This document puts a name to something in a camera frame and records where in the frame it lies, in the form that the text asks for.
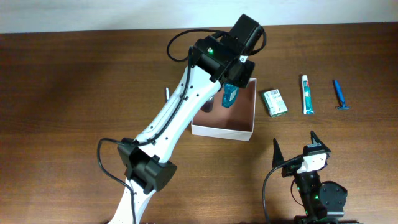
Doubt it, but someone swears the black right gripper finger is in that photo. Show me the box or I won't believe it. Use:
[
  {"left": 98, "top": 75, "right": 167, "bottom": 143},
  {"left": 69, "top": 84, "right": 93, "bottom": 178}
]
[
  {"left": 272, "top": 138, "right": 285, "bottom": 168},
  {"left": 310, "top": 131, "right": 331, "bottom": 153}
]

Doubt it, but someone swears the blue mouthwash bottle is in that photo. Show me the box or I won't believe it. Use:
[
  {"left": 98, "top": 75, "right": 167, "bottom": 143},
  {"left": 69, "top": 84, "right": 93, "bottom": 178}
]
[{"left": 221, "top": 83, "right": 239, "bottom": 108}]

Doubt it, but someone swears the green white soap box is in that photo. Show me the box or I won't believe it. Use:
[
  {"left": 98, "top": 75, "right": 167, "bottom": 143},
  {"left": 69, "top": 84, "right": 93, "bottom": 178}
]
[{"left": 261, "top": 89, "right": 288, "bottom": 118}]

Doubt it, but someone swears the clear purple soap pump bottle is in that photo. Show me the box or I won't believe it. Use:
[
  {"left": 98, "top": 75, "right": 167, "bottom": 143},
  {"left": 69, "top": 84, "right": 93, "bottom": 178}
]
[{"left": 201, "top": 96, "right": 215, "bottom": 113}]

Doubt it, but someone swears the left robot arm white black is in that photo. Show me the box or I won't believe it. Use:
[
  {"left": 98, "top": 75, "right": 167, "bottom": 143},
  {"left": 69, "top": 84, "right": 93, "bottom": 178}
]
[{"left": 110, "top": 14, "right": 266, "bottom": 223}]

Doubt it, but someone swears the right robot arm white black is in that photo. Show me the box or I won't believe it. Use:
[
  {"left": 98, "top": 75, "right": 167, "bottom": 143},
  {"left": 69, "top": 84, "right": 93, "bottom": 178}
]
[{"left": 272, "top": 131, "right": 348, "bottom": 224}]

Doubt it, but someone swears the white toothpaste tube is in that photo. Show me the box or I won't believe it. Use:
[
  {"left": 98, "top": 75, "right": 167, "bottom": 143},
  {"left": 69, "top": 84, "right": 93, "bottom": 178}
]
[{"left": 302, "top": 75, "right": 315, "bottom": 114}]

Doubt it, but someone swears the blue disposable razor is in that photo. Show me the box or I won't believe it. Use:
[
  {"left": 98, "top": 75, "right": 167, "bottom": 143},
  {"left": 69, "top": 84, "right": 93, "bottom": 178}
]
[{"left": 333, "top": 80, "right": 350, "bottom": 110}]

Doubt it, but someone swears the white cardboard box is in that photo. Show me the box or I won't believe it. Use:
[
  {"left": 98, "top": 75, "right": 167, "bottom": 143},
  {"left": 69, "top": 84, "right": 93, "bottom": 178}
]
[{"left": 191, "top": 78, "right": 257, "bottom": 141}]

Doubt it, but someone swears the blue white toothbrush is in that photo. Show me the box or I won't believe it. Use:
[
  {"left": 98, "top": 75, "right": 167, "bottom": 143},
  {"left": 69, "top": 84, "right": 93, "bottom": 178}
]
[{"left": 165, "top": 87, "right": 170, "bottom": 102}]

